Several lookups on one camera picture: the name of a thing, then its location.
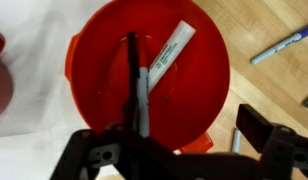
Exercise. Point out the red plastic bowl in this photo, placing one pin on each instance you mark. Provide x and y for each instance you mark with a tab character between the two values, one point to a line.
186	100

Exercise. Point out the red ceramic mug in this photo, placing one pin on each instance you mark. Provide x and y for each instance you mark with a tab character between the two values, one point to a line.
6	84

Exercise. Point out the teal marker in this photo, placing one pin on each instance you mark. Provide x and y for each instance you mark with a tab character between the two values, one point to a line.
236	141

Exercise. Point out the white paper sheet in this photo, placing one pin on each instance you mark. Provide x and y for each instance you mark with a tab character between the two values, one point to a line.
42	115

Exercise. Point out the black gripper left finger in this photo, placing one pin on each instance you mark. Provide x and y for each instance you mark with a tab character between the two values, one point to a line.
130	107

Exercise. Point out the red marker with white body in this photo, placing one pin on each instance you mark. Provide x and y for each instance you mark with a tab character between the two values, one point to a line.
149	77

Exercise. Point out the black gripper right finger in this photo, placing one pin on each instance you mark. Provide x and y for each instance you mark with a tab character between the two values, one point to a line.
253	126

